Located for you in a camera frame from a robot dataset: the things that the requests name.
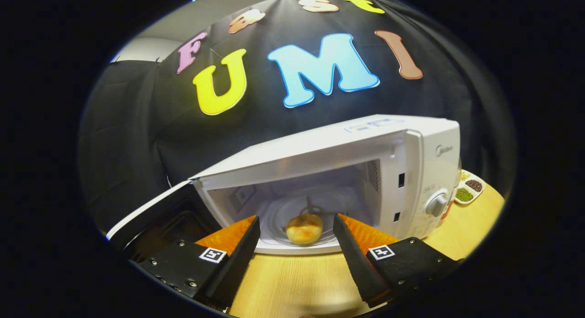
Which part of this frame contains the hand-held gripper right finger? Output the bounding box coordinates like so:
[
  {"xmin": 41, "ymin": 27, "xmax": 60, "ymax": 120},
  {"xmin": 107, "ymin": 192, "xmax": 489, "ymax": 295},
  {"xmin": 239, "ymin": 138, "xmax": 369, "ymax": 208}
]
[{"xmin": 333, "ymin": 213, "xmax": 462, "ymax": 308}]

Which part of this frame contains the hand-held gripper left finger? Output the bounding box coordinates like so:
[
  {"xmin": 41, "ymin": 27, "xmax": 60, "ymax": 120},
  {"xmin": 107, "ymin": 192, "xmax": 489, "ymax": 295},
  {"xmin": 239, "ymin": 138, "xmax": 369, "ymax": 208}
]
[{"xmin": 137, "ymin": 216, "xmax": 261, "ymax": 309}]

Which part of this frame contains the round bread bun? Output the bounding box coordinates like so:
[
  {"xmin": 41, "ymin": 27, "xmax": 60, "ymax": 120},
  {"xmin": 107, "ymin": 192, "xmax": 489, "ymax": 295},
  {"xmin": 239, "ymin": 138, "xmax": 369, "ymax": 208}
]
[{"xmin": 286, "ymin": 213, "xmax": 324, "ymax": 245}]

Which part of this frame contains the white microwave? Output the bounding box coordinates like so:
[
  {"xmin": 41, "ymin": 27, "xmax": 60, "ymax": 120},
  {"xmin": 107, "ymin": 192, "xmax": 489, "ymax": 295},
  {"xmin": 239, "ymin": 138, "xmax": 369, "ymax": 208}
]
[{"xmin": 106, "ymin": 114, "xmax": 462, "ymax": 255}]

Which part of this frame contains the divided dish of beans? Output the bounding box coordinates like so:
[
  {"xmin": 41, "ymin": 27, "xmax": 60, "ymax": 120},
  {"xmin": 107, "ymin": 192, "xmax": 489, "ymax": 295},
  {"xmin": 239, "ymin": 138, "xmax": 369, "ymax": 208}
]
[{"xmin": 454, "ymin": 170, "xmax": 486, "ymax": 205}]

